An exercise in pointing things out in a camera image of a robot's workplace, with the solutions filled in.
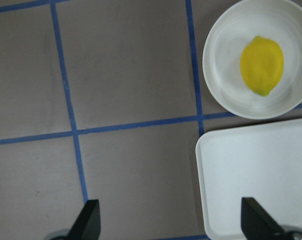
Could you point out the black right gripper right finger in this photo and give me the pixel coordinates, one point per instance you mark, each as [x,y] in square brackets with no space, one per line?
[256,223]

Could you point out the yellow lemon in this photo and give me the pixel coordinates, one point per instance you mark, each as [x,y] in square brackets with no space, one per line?
[261,65]

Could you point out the white round plate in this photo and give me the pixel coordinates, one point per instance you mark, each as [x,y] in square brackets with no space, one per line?
[280,21]

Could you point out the white rectangular tray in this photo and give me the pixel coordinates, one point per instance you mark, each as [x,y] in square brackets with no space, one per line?
[260,161]

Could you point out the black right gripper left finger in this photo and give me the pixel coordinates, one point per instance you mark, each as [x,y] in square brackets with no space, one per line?
[88,222]

